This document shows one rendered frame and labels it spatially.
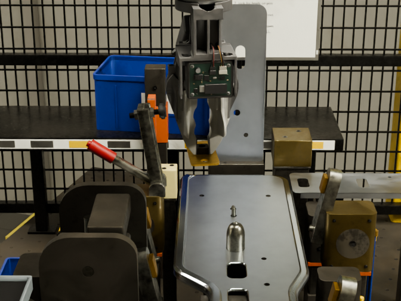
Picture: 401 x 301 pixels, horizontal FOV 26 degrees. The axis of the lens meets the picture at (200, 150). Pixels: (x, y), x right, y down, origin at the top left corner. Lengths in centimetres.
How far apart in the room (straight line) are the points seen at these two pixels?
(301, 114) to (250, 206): 47
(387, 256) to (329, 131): 37
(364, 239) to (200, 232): 29
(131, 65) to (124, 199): 86
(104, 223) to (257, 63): 72
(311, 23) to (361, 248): 68
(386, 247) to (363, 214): 65
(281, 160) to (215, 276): 48
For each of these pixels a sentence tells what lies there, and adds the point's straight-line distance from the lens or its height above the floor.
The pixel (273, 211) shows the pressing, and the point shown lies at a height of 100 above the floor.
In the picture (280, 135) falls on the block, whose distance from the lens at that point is 185.
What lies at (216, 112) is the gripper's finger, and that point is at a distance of 114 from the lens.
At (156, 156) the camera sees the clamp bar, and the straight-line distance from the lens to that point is 156.
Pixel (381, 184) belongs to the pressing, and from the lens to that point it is 179.
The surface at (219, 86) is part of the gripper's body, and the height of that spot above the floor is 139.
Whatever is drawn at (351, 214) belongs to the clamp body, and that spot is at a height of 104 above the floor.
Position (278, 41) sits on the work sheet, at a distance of 208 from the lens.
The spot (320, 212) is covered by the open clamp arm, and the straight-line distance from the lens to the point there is 155.
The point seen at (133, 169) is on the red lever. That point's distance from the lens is 158.
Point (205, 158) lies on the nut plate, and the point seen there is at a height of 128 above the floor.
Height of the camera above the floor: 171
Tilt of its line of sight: 22 degrees down
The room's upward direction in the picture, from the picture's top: straight up
